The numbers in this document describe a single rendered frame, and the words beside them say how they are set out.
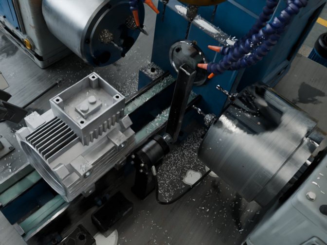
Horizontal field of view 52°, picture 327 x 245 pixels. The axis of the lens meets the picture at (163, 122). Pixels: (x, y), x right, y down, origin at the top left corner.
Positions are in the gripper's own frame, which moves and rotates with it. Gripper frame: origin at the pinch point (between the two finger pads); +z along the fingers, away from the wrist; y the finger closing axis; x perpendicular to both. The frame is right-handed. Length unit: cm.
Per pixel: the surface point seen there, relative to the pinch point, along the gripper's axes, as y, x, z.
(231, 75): -20, -38, 36
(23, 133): -0.5, 4.1, 9.9
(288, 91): -29, -57, 79
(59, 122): -4.2, -2.4, 11.7
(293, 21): -24, -57, 32
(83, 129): -10.9, -5.3, 9.4
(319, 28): 3, -166, 234
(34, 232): -13.3, 20.3, 18.4
